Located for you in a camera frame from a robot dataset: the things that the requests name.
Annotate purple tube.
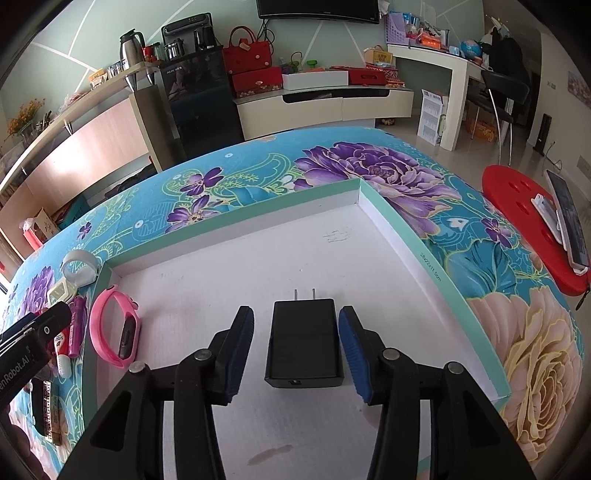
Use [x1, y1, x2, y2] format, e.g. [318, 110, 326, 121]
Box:
[68, 295, 88, 358]

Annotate white phone stand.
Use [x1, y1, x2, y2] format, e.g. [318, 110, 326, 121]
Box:
[531, 194, 561, 243]

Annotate floral teal blanket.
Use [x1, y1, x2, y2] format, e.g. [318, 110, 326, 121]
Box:
[0, 127, 587, 480]

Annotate red gift box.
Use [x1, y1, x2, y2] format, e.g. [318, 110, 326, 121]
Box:
[231, 67, 283, 99]

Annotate cream television cabinet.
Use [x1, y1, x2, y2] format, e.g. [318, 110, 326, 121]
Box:
[235, 85, 415, 141]

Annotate pink wristband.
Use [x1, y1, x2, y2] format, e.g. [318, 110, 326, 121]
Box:
[89, 285, 141, 370]

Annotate black jacket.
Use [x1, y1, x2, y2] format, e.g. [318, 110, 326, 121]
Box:
[487, 28, 529, 84]

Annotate wooden counter shelf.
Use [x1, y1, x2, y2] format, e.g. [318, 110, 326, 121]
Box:
[0, 58, 181, 259]

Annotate black tea bar cabinet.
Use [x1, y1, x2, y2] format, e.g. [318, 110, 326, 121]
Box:
[159, 14, 245, 160]

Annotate black charger adapter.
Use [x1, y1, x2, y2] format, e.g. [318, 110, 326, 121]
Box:
[264, 288, 346, 391]

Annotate smartphone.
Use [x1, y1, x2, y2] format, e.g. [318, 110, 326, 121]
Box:
[546, 169, 591, 271]

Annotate black chair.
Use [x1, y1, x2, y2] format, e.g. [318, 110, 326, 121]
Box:
[471, 69, 531, 167]

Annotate red patterned flat box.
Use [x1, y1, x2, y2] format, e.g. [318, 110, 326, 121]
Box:
[347, 67, 399, 86]

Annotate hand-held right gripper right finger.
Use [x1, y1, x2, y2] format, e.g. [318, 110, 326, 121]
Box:
[338, 305, 539, 480]

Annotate white plastic phone holder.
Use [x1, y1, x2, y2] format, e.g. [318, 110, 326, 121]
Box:
[47, 281, 77, 305]

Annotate black and gold flat case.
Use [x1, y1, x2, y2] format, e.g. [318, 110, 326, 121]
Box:
[30, 378, 63, 446]

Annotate white printed carton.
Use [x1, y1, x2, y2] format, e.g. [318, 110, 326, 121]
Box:
[417, 89, 450, 146]

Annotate white cardboard box mint rim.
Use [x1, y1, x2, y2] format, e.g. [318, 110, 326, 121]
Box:
[81, 178, 512, 480]

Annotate purple plastic basket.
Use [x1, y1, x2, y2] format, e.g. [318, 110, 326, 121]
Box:
[387, 11, 409, 46]

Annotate black bag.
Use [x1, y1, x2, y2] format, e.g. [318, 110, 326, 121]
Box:
[104, 168, 160, 200]

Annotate beige paper bag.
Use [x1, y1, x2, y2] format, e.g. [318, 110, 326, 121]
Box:
[33, 209, 60, 241]

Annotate white flat box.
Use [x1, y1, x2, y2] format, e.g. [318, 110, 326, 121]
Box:
[281, 70, 349, 90]

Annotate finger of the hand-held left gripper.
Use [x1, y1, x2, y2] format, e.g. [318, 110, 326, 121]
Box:
[0, 302, 73, 346]

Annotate white desk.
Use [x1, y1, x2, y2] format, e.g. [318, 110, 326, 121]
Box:
[387, 42, 490, 151]

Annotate red handbag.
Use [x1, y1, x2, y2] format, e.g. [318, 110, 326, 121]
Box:
[222, 26, 273, 75]

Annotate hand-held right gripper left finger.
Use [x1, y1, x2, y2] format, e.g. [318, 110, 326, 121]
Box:
[60, 305, 256, 480]

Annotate orange flowers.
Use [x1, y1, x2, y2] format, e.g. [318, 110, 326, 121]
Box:
[6, 100, 42, 139]

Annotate red round stool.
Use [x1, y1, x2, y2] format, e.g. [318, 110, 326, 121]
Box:
[481, 164, 591, 296]

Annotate wall television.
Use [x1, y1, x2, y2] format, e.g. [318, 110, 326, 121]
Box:
[256, 0, 382, 25]

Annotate red toothpaste tube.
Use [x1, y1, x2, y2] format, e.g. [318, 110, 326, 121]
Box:
[53, 330, 75, 377]

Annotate red gift bag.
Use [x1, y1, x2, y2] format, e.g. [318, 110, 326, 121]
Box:
[21, 220, 43, 252]

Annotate yellow cardboard box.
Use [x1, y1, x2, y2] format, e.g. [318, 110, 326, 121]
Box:
[365, 46, 397, 68]

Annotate black upright device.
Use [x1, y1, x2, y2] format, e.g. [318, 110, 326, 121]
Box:
[536, 114, 552, 153]

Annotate white wrist strap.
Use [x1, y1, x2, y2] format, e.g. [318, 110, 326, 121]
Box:
[61, 249, 103, 289]

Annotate teal storage box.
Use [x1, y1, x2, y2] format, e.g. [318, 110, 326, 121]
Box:
[54, 196, 88, 229]

